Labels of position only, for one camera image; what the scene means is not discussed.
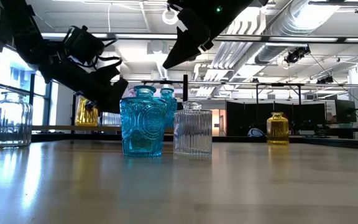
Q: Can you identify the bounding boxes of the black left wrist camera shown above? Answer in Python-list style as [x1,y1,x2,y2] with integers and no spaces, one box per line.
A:
[63,25,106,65]

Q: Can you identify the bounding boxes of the black monitor on arm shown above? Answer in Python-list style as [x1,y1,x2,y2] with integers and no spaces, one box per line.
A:
[335,99,357,124]

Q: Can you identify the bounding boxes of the white blue rounded object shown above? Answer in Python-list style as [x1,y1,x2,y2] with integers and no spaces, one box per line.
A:
[247,127,265,138]

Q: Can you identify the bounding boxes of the overhead light bar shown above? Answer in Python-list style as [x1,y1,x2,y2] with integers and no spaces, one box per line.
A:
[40,32,358,45]

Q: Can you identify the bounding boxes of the clear finely ribbed glass vase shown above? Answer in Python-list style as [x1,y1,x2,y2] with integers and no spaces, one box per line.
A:
[173,100,213,157]

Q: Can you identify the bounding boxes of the silver ventilation duct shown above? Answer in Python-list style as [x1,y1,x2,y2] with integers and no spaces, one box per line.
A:
[253,0,343,65]

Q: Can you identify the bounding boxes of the blue round embossed glass vase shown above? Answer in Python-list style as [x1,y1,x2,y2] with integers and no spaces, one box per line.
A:
[119,85,168,157]

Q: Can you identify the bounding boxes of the blue tall glass bottle vase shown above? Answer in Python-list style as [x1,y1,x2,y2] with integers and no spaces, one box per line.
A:
[159,86,178,129]

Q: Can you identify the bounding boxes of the black overhead camera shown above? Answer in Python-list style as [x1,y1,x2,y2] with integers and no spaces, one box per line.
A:
[284,45,312,65]

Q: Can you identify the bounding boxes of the wooden shelf board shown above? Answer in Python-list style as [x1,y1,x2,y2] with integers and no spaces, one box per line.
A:
[31,124,175,131]

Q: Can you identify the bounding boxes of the clear wide panelled glass vase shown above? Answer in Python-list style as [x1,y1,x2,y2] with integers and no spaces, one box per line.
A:
[0,92,34,149]

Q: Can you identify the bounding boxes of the black aluminium table frame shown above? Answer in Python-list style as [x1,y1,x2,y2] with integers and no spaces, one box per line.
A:
[0,132,358,152]

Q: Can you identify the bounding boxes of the yellow glass bottle vase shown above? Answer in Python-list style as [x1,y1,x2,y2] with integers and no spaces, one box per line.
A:
[266,111,290,146]

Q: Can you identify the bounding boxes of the black metal shelf frame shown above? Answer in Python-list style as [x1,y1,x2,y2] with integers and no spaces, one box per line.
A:
[28,73,190,135]

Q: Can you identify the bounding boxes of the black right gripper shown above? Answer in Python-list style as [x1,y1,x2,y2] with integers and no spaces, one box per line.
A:
[162,0,254,70]

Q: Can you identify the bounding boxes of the black partition panels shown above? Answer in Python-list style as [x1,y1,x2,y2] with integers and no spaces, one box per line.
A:
[225,101,328,137]

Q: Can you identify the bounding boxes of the yellow panelled round glass vase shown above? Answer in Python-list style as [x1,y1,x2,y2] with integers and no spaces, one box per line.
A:
[75,96,99,127]

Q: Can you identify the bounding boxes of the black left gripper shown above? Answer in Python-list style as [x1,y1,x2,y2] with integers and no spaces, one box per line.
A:
[40,57,129,113]

